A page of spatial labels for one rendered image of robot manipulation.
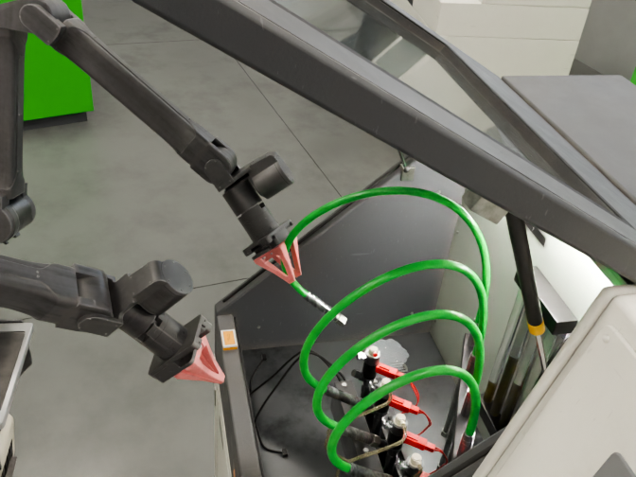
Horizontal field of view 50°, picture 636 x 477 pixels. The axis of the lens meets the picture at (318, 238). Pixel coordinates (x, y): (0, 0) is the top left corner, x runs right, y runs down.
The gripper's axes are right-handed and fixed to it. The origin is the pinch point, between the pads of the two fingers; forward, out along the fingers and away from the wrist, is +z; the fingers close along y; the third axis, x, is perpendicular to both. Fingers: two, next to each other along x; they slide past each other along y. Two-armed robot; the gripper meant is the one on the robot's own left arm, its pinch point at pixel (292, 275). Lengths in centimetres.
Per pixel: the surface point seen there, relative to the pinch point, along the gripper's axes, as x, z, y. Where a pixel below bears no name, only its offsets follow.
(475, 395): -27.2, 25.8, -18.3
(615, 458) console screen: -48, 27, -41
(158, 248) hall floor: 152, -21, 147
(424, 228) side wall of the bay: -12.6, 10.2, 36.0
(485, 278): -28.6, 18.3, 7.9
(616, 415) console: -49, 24, -39
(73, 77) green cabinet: 198, -135, 221
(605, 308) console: -52, 16, -31
